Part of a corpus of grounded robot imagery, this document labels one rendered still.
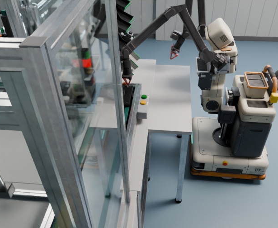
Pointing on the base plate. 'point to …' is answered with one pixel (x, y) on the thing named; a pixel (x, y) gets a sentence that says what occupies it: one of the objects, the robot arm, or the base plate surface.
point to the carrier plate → (127, 95)
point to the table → (171, 101)
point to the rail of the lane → (132, 121)
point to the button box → (142, 113)
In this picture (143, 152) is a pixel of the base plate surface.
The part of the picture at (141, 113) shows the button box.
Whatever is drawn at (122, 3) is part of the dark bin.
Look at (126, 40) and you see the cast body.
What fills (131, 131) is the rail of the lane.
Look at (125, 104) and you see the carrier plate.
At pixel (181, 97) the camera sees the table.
